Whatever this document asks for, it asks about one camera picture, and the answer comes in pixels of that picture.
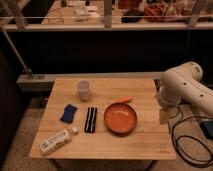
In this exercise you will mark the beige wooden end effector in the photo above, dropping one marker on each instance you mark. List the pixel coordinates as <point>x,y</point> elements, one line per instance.
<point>163,116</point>

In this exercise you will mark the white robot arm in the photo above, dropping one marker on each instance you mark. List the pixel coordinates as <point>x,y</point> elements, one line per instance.
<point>183,83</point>

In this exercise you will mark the orange carrot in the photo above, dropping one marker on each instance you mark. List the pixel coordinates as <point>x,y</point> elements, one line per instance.
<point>123,100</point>

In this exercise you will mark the orange bowl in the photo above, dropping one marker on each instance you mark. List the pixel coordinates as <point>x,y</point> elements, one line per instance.
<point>120,118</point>

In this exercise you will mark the wooden table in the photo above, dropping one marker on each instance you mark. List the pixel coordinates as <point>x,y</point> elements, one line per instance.
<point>148,141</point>

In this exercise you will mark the white paper cup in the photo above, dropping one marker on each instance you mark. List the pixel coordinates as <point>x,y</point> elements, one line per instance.
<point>83,90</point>

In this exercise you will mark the red basket on shelf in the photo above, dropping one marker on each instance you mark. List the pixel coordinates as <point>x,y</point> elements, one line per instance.
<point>159,12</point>

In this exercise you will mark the white plastic bottle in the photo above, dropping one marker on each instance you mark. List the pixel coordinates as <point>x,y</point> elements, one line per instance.
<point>57,140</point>

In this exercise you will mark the black bag on shelf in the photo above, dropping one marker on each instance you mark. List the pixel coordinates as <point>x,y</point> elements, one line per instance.
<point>132,16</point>

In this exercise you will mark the diagonal metal pole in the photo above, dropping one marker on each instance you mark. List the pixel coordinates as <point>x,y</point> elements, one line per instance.
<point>26,69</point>

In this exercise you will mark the grey metal rail base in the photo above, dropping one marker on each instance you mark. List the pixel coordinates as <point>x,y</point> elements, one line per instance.
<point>44,82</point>

